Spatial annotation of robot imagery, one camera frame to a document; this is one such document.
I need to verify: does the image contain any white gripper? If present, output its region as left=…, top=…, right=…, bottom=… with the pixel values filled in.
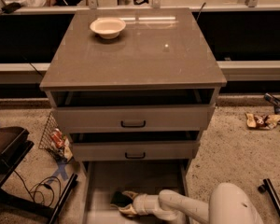
left=119, top=190, right=161, bottom=217

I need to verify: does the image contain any green yellow sponge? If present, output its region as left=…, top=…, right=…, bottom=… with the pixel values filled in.
left=110, top=191, right=133, bottom=208

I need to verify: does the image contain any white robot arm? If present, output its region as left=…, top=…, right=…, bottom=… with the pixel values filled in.
left=111, top=183, right=264, bottom=224

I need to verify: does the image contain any bottom open grey drawer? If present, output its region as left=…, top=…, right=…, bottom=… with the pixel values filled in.
left=79, top=160, right=188, bottom=224

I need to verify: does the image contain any middle grey drawer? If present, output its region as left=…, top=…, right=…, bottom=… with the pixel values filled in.
left=71, top=141, right=200, bottom=161

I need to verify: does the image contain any top grey drawer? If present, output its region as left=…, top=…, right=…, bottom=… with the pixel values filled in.
left=52, top=105, right=215, bottom=133

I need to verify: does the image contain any grey drawer cabinet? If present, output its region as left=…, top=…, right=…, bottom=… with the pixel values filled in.
left=39, top=7, right=228, bottom=224

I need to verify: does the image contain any orange snack packet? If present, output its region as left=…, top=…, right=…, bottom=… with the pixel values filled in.
left=50, top=129, right=64, bottom=148

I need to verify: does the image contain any black bar on floor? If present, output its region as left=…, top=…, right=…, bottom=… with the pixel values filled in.
left=258, top=178, right=280, bottom=218

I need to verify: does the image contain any crumpled snack wrapper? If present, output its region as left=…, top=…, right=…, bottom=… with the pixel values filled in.
left=245, top=113, right=280, bottom=130

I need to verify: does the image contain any white bowl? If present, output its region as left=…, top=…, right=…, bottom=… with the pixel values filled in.
left=90, top=18, right=126, bottom=39

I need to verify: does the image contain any blue snack packet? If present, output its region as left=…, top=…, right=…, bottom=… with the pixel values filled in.
left=264, top=93, right=280, bottom=115

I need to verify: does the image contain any black clip on ledge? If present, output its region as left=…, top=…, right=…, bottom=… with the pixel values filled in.
left=133, top=0, right=149, bottom=6

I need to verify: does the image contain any black floor cable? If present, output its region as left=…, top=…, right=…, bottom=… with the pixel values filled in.
left=12, top=169, right=63, bottom=208

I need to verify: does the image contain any wire mesh basket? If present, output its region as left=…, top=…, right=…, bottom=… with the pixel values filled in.
left=38, top=114, right=73, bottom=163

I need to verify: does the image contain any black cart frame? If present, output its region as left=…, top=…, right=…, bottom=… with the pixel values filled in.
left=0, top=126, right=77, bottom=224

